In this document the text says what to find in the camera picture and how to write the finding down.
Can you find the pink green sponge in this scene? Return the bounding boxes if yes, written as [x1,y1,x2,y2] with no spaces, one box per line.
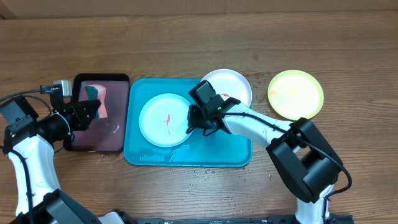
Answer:
[85,84,108,119]

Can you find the light blue plate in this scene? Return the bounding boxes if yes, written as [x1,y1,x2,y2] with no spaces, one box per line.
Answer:
[139,93,190,147]

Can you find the yellow-green plate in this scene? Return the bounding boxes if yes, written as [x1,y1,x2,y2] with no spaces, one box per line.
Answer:
[267,70,324,121]

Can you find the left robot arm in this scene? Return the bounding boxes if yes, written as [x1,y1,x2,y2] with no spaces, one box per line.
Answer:
[1,95,102,223]

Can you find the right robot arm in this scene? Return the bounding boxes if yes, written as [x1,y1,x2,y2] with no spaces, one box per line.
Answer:
[187,80,345,223]

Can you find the teal plastic tray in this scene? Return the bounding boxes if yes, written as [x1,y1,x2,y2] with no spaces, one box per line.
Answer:
[124,78,253,167]

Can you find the black water tray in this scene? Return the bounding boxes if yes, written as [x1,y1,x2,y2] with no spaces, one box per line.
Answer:
[64,73,130,152]

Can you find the white plate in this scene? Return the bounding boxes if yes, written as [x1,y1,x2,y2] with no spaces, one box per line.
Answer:
[202,69,252,107]

